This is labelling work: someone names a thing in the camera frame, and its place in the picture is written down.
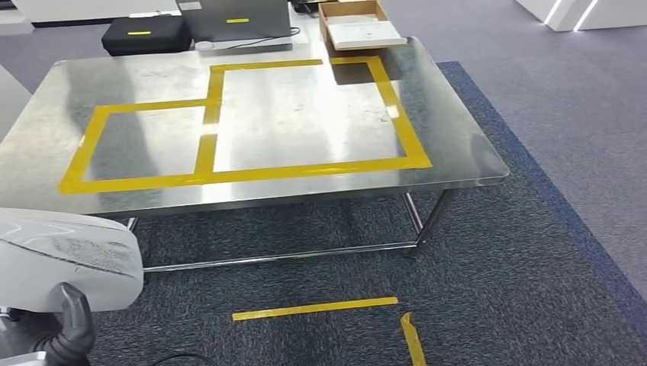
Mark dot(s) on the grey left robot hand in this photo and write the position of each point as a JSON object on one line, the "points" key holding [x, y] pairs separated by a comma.
{"points": [[76, 323]]}

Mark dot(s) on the white plastic car part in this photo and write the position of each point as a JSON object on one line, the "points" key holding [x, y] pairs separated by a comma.
{"points": [[60, 257]]}

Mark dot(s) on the yellow tape on workbench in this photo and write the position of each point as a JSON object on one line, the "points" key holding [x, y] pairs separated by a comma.
{"points": [[207, 151]]}

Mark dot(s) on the stainless steel workbench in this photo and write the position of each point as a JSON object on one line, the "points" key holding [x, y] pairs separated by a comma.
{"points": [[303, 126]]}

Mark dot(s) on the white furniture panel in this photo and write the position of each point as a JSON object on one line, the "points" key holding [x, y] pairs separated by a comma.
{"points": [[12, 101]]}

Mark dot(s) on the straight yellow floor tape strip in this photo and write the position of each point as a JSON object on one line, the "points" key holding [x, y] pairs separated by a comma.
{"points": [[313, 308]]}

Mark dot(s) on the black carrying case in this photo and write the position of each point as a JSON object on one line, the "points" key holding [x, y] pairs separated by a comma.
{"points": [[146, 38]]}

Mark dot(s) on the white round puck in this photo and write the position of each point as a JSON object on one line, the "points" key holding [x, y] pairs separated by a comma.
{"points": [[204, 45]]}

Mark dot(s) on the white cabinet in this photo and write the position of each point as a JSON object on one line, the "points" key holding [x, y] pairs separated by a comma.
{"points": [[91, 10]]}

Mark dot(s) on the yellow floor tape corner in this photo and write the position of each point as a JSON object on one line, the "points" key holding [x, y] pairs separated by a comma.
{"points": [[413, 343]]}

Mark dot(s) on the grey laptop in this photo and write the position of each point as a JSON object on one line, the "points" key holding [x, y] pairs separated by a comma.
{"points": [[237, 17]]}

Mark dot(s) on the white table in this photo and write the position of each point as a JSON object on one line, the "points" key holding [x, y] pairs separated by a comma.
{"points": [[306, 30]]}

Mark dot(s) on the cardboard box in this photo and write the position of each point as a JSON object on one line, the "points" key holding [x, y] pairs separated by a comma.
{"points": [[323, 20]]}

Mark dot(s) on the black tray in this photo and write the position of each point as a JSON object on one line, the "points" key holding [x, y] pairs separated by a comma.
{"points": [[306, 6]]}

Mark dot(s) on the white flat box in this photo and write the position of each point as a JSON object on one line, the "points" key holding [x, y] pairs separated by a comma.
{"points": [[366, 35]]}

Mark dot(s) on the white lit plinth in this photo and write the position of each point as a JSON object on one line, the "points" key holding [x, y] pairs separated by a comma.
{"points": [[596, 12]]}

